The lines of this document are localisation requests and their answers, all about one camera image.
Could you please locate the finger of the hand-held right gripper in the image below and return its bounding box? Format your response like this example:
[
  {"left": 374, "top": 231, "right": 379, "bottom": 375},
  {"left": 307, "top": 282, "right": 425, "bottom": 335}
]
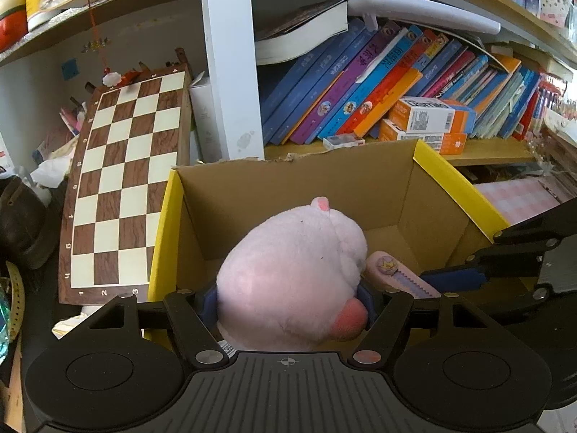
[
  {"left": 420, "top": 201, "right": 577, "bottom": 290},
  {"left": 505, "top": 283, "right": 577, "bottom": 326}
]

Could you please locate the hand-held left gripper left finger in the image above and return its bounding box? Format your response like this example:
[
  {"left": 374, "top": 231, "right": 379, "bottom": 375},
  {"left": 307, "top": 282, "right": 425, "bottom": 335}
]
[{"left": 83, "top": 286, "right": 232, "bottom": 369}]

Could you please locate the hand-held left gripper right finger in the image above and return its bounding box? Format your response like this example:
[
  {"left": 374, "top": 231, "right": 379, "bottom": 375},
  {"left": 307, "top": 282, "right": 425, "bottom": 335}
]
[{"left": 352, "top": 281, "right": 502, "bottom": 367}]

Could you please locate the pink toothed plastic case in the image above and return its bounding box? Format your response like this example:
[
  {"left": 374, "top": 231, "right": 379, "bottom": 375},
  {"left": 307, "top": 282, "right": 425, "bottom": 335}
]
[{"left": 364, "top": 250, "right": 445, "bottom": 301}]

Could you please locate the pink plush toy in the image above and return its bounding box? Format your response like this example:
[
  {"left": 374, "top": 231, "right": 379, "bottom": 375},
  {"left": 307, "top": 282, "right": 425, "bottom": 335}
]
[{"left": 215, "top": 196, "right": 369, "bottom": 351}]

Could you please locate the yellow cardboard box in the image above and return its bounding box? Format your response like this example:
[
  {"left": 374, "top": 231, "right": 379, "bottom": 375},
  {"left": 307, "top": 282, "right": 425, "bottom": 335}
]
[{"left": 148, "top": 139, "right": 542, "bottom": 353}]

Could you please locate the pink checked cloth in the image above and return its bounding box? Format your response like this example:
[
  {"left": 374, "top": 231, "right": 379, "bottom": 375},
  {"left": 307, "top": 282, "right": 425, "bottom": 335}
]
[{"left": 473, "top": 176, "right": 565, "bottom": 227}]

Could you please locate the stack of papers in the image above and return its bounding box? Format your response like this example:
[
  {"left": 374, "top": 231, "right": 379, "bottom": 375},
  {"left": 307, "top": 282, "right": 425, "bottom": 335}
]
[{"left": 527, "top": 117, "right": 577, "bottom": 204}]

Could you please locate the orange and white box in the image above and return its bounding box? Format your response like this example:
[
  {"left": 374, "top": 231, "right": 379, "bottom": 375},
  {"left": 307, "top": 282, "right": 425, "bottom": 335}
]
[
  {"left": 388, "top": 96, "right": 477, "bottom": 135},
  {"left": 379, "top": 118, "right": 468, "bottom": 156}
]

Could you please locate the white crumpled paper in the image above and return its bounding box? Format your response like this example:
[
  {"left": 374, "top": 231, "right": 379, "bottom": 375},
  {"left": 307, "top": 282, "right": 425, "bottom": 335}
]
[{"left": 51, "top": 306, "right": 105, "bottom": 340}]

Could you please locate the brown wooden chessboard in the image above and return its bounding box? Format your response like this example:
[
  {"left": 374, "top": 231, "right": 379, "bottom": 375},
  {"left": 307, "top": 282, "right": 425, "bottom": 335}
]
[{"left": 58, "top": 64, "right": 193, "bottom": 306}]

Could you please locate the brown leather bag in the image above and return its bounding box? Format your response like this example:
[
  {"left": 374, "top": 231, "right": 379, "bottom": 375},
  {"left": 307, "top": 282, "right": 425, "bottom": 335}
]
[{"left": 0, "top": 175, "right": 62, "bottom": 272}]

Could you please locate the white crumpled tissue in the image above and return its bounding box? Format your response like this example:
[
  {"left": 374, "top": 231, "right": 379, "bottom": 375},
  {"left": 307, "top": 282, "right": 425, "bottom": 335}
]
[{"left": 31, "top": 157, "right": 69, "bottom": 191}]

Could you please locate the row of colourful books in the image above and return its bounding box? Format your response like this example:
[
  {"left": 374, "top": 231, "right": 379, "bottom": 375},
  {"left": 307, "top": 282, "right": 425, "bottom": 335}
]
[{"left": 259, "top": 18, "right": 542, "bottom": 146}]

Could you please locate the red hanging charm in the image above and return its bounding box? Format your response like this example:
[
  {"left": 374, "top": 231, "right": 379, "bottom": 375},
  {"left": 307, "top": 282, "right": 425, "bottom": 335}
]
[{"left": 85, "top": 0, "right": 146, "bottom": 87}]

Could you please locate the white wooden bookshelf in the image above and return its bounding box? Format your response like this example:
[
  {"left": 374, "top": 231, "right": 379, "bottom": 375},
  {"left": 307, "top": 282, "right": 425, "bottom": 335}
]
[{"left": 0, "top": 0, "right": 577, "bottom": 167}]

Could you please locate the thick dark-covered book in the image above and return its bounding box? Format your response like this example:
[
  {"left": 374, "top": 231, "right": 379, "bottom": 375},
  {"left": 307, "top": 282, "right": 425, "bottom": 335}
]
[{"left": 255, "top": 0, "right": 351, "bottom": 66}]

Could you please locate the red and white round toy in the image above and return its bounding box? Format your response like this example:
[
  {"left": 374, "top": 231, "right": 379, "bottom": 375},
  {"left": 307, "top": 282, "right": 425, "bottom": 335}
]
[{"left": 0, "top": 0, "right": 28, "bottom": 53}]

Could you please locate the yellow perforated strap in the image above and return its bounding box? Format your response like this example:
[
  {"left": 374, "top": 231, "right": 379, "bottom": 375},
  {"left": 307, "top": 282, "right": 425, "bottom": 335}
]
[{"left": 0, "top": 262, "right": 26, "bottom": 349}]

